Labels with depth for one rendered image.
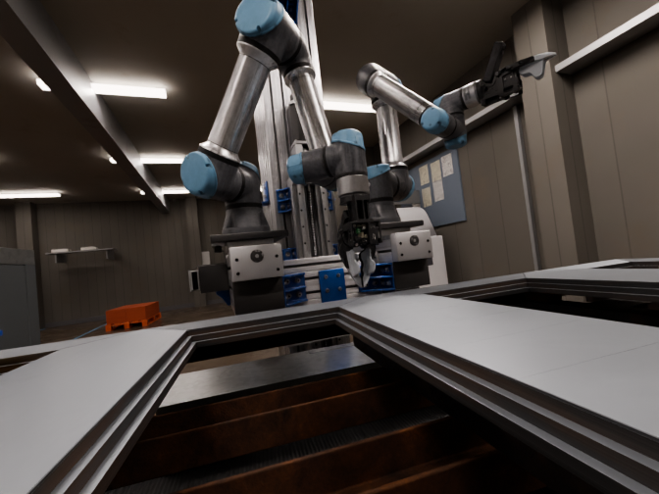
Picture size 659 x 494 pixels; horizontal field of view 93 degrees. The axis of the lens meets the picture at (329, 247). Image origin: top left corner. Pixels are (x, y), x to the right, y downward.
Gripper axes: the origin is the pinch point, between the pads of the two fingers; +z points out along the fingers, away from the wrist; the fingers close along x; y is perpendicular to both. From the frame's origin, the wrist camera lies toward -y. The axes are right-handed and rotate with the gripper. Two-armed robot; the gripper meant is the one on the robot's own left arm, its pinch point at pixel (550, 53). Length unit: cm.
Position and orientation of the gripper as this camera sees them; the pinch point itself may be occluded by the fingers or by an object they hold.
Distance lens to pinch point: 124.1
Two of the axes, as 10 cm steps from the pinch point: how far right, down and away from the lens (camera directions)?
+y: 2.0, 9.8, 0.6
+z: 7.1, -1.0, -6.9
